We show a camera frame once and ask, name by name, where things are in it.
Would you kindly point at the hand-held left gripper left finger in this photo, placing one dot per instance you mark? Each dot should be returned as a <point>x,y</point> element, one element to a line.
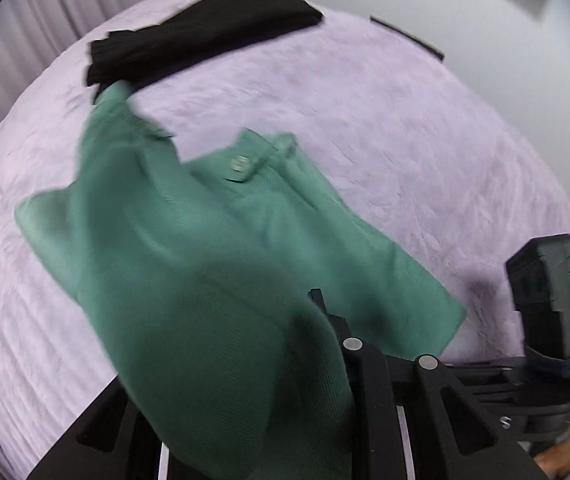
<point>100,440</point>

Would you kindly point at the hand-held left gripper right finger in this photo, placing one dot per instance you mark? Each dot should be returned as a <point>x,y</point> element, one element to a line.
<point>375,410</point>

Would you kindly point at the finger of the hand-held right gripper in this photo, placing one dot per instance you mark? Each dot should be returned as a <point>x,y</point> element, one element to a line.
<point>480,374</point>

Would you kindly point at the green button shirt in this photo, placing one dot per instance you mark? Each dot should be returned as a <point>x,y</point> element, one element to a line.
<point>190,270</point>

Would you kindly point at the person's right hand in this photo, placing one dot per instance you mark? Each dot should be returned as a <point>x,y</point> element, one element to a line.
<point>567,452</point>

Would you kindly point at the lilac fleece blanket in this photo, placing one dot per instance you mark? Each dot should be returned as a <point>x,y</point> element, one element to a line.
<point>415,135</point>

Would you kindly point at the black cloth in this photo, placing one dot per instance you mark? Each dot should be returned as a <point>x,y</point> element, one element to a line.
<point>205,30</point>

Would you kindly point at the dark bed frame edge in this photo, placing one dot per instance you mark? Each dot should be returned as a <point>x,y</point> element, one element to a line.
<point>410,37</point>

